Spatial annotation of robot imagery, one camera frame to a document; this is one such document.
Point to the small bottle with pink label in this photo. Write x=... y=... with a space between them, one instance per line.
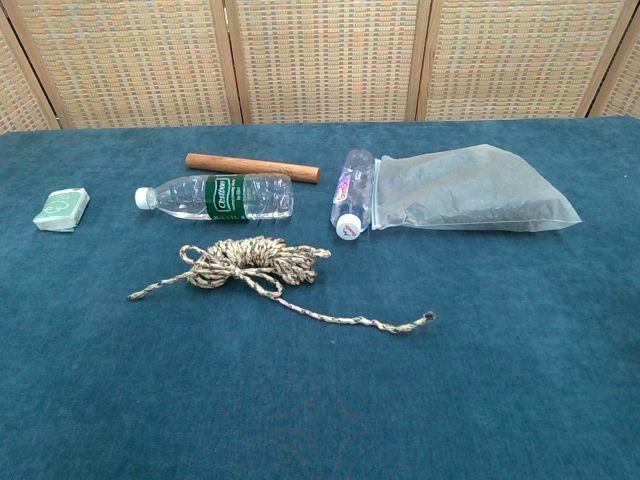
x=350 y=195

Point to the clear bottle with green label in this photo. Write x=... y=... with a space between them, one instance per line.
x=260 y=197

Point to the brown wooden stick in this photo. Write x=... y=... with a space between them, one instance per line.
x=225 y=163

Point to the clear plastic zip bag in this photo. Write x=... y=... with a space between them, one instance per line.
x=465 y=195

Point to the blue felt table cover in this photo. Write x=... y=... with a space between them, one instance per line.
x=320 y=400

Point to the woven folding screen panel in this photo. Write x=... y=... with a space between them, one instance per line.
x=625 y=95
x=325 y=60
x=515 y=60
x=20 y=105
x=140 y=60

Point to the green tissue pack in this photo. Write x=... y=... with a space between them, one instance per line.
x=60 y=210

